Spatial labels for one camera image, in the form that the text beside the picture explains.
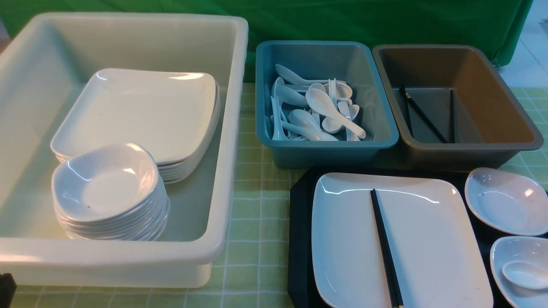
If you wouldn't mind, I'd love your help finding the black chopstick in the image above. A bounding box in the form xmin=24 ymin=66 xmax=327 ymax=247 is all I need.
xmin=403 ymin=90 xmax=448 ymax=143
xmin=370 ymin=189 xmax=405 ymax=308
xmin=399 ymin=83 xmax=414 ymax=138

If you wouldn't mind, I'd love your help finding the teal plastic bin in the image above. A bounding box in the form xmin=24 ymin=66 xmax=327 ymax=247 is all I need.
xmin=255 ymin=41 xmax=399 ymax=169

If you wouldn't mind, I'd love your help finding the stack of white bowls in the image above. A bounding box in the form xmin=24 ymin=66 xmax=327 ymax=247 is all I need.
xmin=51 ymin=142 xmax=171 ymax=241

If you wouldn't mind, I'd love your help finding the black serving tray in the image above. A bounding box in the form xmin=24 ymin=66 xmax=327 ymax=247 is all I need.
xmin=288 ymin=167 xmax=517 ymax=308

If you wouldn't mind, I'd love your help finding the white bowl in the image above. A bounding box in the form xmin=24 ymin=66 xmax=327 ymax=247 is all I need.
xmin=490 ymin=236 xmax=548 ymax=308
xmin=464 ymin=167 xmax=548 ymax=237

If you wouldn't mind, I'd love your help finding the white rectangular rice plate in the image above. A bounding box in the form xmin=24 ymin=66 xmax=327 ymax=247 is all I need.
xmin=311 ymin=173 xmax=494 ymax=308

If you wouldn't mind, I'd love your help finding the stack of white square plates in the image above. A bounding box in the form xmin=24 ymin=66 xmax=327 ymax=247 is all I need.
xmin=50 ymin=68 xmax=220 ymax=184

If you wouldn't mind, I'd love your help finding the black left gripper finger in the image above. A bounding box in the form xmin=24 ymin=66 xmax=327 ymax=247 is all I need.
xmin=0 ymin=273 xmax=17 ymax=308

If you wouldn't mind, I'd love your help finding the green checked tablecloth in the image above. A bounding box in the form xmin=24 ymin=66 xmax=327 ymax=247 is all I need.
xmin=0 ymin=82 xmax=548 ymax=308

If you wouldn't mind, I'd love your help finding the white spoon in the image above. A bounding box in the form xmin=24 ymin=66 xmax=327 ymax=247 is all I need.
xmin=305 ymin=89 xmax=366 ymax=139
xmin=502 ymin=261 xmax=548 ymax=290
xmin=274 ymin=64 xmax=329 ymax=86
xmin=283 ymin=109 xmax=339 ymax=142

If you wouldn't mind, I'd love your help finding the green backdrop cloth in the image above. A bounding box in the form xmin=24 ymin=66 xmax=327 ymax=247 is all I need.
xmin=1 ymin=0 xmax=533 ymax=83

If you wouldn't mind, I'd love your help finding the brown plastic bin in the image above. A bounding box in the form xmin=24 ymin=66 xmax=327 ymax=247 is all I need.
xmin=372 ymin=44 xmax=544 ymax=171

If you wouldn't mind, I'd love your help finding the white spoon front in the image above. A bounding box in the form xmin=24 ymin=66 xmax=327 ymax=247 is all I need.
xmin=283 ymin=109 xmax=339 ymax=142

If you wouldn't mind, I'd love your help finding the large white plastic tub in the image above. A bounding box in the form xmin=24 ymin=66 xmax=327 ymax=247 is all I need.
xmin=1 ymin=12 xmax=248 ymax=288

